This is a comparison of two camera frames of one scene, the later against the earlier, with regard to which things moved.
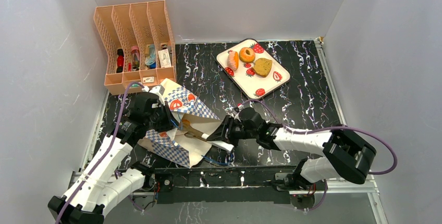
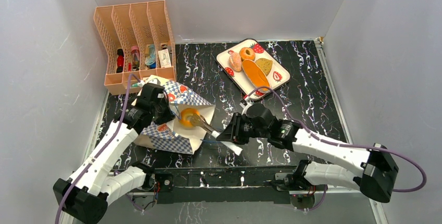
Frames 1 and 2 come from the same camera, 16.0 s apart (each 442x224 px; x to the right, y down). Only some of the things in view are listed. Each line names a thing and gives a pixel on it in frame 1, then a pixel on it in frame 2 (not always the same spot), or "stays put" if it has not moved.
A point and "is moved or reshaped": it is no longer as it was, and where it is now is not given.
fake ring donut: [246, 58] stays put
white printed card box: [164, 58] stays put
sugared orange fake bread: [233, 60] is moved or reshaped
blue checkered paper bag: [172, 144] is moved or reshaped
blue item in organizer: [150, 60] stays put
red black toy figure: [120, 59] stays put
